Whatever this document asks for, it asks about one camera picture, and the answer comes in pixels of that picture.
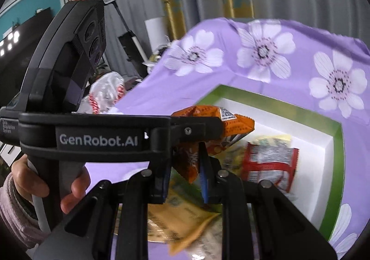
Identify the white red plastic bag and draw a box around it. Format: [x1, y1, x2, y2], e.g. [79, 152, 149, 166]
[78, 70, 126, 116]

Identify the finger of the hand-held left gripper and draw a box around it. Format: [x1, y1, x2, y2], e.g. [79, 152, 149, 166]
[150, 117, 225, 154]

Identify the black television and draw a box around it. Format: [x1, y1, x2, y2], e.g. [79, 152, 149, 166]
[0, 8, 54, 110]

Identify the purple floral tablecloth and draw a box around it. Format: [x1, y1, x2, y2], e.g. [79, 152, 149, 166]
[84, 17, 370, 260]

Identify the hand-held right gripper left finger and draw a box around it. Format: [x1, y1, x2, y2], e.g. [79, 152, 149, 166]
[33, 159, 172, 260]

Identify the person's left forearm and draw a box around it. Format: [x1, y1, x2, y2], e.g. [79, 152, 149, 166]
[0, 173, 48, 249]

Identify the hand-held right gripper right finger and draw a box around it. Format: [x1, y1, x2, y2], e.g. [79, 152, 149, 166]
[198, 143, 339, 260]

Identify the green white snack packet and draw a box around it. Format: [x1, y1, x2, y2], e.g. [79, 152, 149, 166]
[168, 172, 200, 205]

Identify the orange yellow snack packet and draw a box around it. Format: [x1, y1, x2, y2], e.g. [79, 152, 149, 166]
[147, 179, 223, 255]

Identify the black upright appliance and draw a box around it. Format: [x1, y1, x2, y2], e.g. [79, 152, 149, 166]
[102, 0, 149, 79]

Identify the red white snack packet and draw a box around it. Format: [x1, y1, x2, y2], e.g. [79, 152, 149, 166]
[240, 143, 299, 192]

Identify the green cardboard box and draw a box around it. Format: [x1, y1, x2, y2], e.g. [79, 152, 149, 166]
[116, 84, 346, 249]

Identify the white panel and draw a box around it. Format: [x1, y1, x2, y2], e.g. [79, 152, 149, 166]
[145, 17, 171, 59]

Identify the person's left hand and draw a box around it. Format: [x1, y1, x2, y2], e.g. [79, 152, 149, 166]
[10, 154, 91, 214]

